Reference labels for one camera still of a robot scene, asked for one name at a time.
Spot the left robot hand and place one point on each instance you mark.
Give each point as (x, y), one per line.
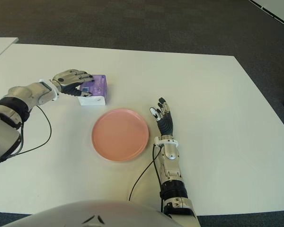
(68, 78)

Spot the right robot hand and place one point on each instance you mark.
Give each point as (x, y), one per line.
(166, 125)

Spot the purple tissue pack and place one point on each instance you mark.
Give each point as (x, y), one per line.
(98, 87)

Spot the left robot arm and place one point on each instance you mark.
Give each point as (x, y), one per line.
(30, 92)

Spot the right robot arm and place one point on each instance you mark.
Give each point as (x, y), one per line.
(171, 170)

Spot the pink plate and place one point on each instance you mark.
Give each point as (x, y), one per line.
(120, 134)

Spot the white neighbouring table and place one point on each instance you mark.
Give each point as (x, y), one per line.
(0, 47)

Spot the silver robot torso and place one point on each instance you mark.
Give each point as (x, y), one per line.
(73, 215)

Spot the white baseboard panel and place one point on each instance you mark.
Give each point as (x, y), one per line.
(279, 9)

